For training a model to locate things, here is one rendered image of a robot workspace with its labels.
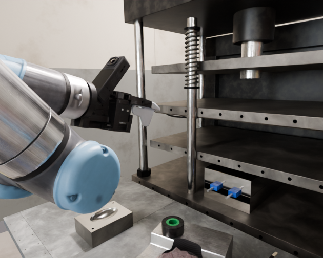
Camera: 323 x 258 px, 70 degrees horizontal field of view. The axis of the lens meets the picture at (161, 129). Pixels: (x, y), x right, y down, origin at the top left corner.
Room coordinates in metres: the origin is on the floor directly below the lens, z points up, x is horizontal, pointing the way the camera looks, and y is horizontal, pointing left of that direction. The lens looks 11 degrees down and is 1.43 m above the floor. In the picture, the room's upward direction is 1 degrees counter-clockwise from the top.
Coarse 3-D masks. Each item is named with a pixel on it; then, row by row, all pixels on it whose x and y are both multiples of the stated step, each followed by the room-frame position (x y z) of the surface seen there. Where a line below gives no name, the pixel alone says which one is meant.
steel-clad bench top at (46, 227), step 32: (128, 192) 1.26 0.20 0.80; (32, 224) 0.96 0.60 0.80; (64, 224) 0.96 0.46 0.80; (224, 224) 0.94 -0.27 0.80; (32, 256) 0.76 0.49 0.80; (64, 256) 0.76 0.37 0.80; (96, 256) 0.75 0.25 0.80; (128, 256) 0.75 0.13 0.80; (256, 256) 0.74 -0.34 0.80; (288, 256) 0.73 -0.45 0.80
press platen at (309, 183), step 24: (168, 144) 1.44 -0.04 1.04; (216, 144) 1.41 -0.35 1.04; (240, 144) 1.40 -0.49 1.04; (264, 144) 1.39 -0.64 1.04; (288, 144) 1.38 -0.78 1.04; (312, 144) 1.37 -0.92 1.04; (240, 168) 1.09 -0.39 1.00; (264, 168) 1.01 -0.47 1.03; (288, 168) 0.98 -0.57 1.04; (312, 168) 0.98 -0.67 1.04
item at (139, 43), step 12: (204, 36) 2.01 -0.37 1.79; (204, 48) 2.01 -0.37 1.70; (144, 60) 1.56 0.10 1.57; (204, 60) 2.01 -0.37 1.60; (144, 72) 1.55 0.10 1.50; (144, 84) 1.55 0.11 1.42; (204, 84) 2.01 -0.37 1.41; (144, 96) 1.54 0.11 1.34; (204, 96) 2.02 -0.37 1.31; (204, 120) 2.02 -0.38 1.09; (144, 132) 1.54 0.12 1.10; (144, 144) 1.53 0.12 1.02; (144, 156) 1.53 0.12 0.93; (144, 168) 1.53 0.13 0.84
